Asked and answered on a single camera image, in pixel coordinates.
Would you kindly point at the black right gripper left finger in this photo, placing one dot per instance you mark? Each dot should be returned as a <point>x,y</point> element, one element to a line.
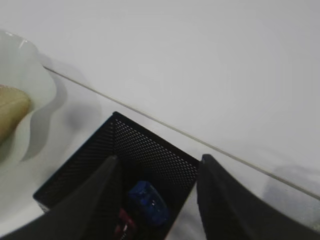
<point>89,213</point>

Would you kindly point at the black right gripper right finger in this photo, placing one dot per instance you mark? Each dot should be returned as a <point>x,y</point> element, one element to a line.
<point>229,211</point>

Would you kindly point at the sugared bread roll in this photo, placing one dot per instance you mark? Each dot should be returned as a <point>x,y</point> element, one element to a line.
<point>14,106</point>

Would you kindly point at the black mesh pen holder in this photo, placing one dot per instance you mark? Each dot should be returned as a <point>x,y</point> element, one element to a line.
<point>143,156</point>

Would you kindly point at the green wavy glass plate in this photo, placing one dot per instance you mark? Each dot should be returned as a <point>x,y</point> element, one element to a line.
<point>25,88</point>

